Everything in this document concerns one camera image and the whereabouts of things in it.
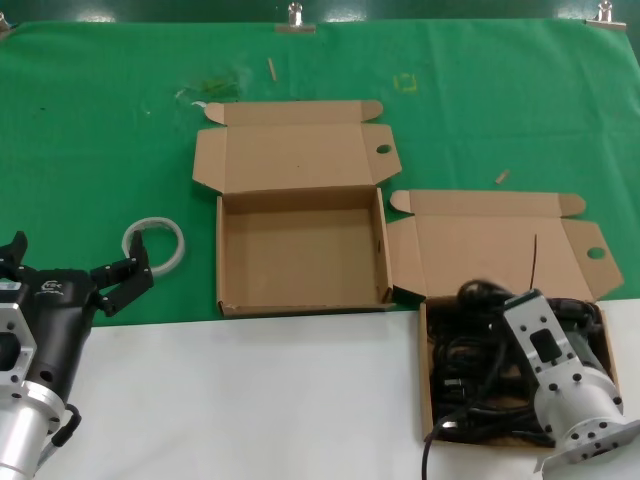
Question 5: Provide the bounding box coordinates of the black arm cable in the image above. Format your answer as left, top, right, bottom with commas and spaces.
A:
422, 417, 459, 480
37, 402, 82, 474

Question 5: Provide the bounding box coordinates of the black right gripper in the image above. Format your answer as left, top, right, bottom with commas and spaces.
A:
547, 298, 614, 374

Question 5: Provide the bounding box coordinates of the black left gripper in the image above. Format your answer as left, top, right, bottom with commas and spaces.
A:
0, 230, 155, 402

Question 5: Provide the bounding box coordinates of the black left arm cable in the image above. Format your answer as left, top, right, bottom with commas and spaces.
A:
37, 402, 82, 474

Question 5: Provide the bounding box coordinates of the left wrist camera silver bracket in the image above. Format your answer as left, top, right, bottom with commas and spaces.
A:
0, 277, 40, 401

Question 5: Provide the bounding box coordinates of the green cloth table mat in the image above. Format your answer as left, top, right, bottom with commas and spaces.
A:
0, 18, 640, 329

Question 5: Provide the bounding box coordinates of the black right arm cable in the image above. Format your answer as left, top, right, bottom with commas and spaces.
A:
422, 417, 459, 480

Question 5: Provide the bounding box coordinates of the wrist camera silver bracket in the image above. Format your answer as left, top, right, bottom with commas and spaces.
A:
0, 277, 40, 401
502, 288, 584, 396

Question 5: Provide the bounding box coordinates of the right wrist camera silver bracket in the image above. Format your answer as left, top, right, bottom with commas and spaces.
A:
502, 288, 584, 396

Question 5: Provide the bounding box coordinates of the clear tape roll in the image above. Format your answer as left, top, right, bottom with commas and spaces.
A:
122, 216, 187, 276

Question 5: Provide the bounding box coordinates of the thin black cable tie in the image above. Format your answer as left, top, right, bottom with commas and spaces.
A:
528, 233, 540, 294

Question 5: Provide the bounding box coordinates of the open brown cardboard box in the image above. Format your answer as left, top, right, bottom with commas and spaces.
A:
191, 99, 404, 318
385, 188, 626, 451

